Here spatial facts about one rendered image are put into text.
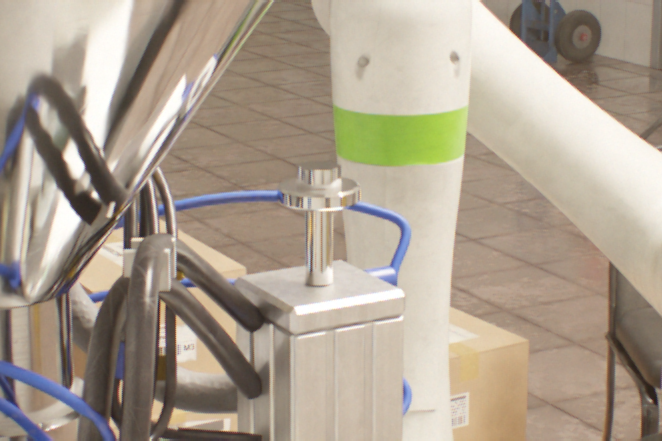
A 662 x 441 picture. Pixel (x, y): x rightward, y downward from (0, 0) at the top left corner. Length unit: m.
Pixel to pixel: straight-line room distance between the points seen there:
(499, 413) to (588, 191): 2.02
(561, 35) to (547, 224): 3.03
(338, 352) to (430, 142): 0.91
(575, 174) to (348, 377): 1.12
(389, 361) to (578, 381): 4.06
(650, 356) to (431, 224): 1.49
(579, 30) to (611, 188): 7.39
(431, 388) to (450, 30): 0.32
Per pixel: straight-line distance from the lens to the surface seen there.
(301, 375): 0.64
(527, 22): 9.35
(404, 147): 1.54
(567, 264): 5.71
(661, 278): 1.71
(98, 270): 3.35
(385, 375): 0.66
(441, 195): 1.56
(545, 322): 5.16
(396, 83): 1.52
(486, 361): 3.70
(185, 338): 3.33
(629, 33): 9.22
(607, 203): 1.77
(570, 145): 1.75
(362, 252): 1.58
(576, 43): 9.15
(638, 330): 3.15
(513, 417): 3.79
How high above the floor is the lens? 1.60
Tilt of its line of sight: 15 degrees down
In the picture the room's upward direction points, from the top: straight up
